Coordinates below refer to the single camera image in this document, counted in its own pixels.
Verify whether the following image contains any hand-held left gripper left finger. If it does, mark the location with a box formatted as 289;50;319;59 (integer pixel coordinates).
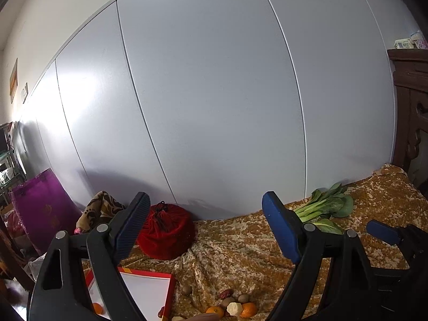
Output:
28;192;152;321

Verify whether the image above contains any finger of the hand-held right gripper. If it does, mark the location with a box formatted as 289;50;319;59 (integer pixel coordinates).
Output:
366;220;418;270

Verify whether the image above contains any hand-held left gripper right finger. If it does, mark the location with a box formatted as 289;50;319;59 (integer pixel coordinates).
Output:
262;191;382;321

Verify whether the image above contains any red box with white inside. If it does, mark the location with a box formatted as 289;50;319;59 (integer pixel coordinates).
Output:
85;267;177;321

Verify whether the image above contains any brown leopard patterned cloth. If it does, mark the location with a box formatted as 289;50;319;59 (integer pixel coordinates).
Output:
75;190;128;235

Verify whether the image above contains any bok choy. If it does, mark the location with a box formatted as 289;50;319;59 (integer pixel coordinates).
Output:
293;183;354;235

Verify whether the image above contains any golden patterned blanket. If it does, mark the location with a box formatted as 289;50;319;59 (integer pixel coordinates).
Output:
82;164;428;321

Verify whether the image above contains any purple gift bag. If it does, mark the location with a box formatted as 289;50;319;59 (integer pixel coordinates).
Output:
9;168;82;256

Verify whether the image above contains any clear plastic bag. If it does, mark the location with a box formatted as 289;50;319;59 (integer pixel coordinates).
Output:
23;256;45;282

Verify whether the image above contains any dark wooden furniture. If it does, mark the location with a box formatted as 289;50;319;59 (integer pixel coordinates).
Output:
0;219;36;293

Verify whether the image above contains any dark wooden cabinet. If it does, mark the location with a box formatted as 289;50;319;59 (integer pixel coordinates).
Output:
387;48;428;188

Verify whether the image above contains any metal storage rack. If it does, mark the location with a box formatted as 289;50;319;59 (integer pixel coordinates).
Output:
0;122;27;208

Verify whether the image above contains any red velvet drawstring bag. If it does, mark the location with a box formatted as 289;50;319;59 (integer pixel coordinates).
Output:
135;201;196;261

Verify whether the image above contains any framed wall picture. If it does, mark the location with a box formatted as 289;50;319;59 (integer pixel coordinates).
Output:
9;58;18;104

